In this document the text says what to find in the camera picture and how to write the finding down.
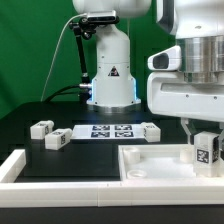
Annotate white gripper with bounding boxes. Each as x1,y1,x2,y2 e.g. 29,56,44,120
147,72,224,145

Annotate white square tabletop part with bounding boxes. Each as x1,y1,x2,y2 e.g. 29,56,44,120
119,144,224,180

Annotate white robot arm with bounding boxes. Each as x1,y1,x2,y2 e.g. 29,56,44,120
72,0,224,123

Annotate white fiducial marker sheet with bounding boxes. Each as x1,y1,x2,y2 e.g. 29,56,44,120
72,124,144,140

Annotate white U-shaped fence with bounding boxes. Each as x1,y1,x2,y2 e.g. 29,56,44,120
0,149,224,208

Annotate black base cables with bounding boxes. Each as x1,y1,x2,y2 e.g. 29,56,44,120
44,83,93,103

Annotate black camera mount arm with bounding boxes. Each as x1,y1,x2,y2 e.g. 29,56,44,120
69,17,96,84

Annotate grey camera cable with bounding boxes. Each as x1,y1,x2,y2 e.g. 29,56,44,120
40,13,88,102

